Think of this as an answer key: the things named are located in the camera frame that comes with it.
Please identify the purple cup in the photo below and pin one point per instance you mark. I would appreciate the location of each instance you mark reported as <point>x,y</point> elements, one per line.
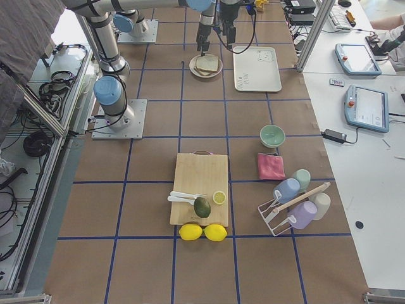
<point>301,215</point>

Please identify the bread slice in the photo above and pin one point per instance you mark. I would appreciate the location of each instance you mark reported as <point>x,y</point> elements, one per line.
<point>207,65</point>

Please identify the black power adapter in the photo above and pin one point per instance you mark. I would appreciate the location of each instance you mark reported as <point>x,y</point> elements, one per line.
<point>335,136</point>

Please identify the small card box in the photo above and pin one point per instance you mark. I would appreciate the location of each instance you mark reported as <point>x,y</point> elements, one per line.
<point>336,82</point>

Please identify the green cup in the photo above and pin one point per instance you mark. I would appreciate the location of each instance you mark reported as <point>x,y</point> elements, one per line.
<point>303,177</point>

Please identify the yellow lemon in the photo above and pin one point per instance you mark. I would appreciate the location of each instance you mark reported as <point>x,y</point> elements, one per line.
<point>215,232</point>
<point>190,232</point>

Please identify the white wire cup rack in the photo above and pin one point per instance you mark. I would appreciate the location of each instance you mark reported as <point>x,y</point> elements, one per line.
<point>270,211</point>

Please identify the light green bowl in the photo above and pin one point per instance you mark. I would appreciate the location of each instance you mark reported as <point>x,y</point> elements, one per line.
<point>272,136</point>

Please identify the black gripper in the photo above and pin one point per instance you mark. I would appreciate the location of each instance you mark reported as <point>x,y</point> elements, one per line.
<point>204,29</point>

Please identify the near teach pendant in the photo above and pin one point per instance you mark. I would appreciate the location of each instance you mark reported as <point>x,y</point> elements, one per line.
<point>367,108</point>

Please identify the beige cup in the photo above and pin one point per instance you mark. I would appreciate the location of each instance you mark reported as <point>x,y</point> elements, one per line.
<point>322,201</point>

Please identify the white knife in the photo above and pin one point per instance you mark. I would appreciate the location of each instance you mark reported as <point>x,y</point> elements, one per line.
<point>186,195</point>

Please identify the blue cup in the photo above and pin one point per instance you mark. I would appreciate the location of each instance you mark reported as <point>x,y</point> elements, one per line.
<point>286,190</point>

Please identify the yellow lemon left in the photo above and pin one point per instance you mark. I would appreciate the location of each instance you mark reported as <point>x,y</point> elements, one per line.
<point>190,232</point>

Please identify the cream bear tray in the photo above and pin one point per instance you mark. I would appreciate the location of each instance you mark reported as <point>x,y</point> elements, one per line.
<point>256,69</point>

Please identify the teach pendant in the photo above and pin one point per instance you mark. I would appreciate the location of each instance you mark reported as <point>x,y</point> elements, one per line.
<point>356,60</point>
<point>367,108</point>

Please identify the white keyboard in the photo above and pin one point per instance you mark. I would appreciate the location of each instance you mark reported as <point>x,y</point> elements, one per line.
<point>337,19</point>

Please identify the wooden cutting board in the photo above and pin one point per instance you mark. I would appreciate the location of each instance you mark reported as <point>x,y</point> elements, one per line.
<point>200,174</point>

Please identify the avocado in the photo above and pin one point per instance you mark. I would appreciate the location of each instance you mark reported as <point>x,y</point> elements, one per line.
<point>202,207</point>

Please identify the yellow lemon right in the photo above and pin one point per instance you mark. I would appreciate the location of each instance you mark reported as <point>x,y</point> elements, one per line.
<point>215,232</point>

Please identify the far teach pendant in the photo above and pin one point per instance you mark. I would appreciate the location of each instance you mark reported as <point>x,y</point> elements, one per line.
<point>356,60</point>

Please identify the lemon half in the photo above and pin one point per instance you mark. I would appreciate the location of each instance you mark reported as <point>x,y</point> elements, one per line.
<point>219,197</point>

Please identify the pink cloth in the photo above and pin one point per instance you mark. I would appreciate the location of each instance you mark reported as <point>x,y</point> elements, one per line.
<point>270,167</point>

